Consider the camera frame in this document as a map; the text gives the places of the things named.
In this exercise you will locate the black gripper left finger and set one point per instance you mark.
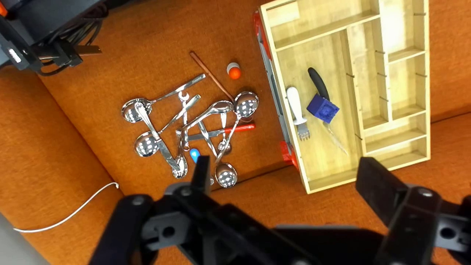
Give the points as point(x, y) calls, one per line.
point(196, 225)

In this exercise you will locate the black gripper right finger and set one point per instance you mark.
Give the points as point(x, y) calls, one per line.
point(421, 221)

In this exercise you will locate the small silver hooked opener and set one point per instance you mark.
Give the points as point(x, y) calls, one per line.
point(184, 96)

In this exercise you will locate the blue cube block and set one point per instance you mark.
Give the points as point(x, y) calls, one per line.
point(323, 109)

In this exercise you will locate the grey toolbox with orange latches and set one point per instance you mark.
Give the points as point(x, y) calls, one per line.
point(274, 88)

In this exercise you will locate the wooden cutlery tray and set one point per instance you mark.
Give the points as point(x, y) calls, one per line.
point(314, 44)

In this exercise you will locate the black robot platform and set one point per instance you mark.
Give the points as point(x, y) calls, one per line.
point(44, 24)

